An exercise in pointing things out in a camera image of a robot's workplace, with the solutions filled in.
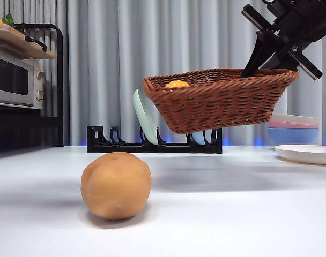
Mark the black dish rack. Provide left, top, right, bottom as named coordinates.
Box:
left=86, top=125, right=224, bottom=154

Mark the beige bowl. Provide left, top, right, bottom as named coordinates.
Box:
left=272, top=113, right=320, bottom=126

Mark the white toaster oven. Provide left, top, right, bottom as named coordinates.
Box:
left=0, top=49, right=45, bottom=110

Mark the pink bowl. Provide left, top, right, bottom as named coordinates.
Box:
left=269, top=120, right=320, bottom=130

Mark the green leaf sprig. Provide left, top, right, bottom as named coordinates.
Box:
left=2, top=12, right=17, bottom=28

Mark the brown wicker basket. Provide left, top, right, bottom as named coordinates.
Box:
left=142, top=67, right=300, bottom=135

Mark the cream flat plate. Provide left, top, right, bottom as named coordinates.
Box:
left=275, top=144, right=326, bottom=165

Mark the orange corn cob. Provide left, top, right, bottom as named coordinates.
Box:
left=165, top=80, right=191, bottom=89

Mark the light blue plate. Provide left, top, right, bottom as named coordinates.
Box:
left=191, top=130, right=206, bottom=146

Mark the blue bowl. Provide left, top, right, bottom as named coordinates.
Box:
left=267, top=127, right=320, bottom=147

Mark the grey pleated curtain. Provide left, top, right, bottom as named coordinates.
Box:
left=0, top=0, right=326, bottom=147

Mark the brown potato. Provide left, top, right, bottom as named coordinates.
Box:
left=80, top=151, right=153, bottom=221

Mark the pale green plate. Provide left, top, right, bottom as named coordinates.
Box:
left=132, top=88, right=160, bottom=145

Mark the black metal shelf frame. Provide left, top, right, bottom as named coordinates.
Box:
left=0, top=23, right=65, bottom=162

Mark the wooden cutting board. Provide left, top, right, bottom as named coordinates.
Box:
left=0, top=22, right=57, bottom=60

